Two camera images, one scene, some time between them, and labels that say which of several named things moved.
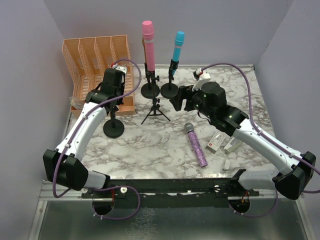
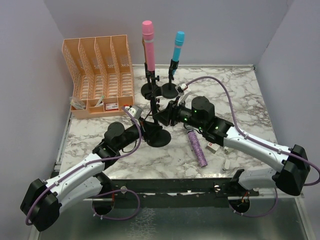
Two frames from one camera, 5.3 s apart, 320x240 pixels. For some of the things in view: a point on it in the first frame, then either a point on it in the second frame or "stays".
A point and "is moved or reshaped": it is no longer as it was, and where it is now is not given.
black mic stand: x=113 y=128 is moved or reshaped
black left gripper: x=114 y=100 -> x=145 y=125
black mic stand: x=170 y=90 stays
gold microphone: x=143 y=44 stays
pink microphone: x=148 y=34 stays
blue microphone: x=179 y=40 stays
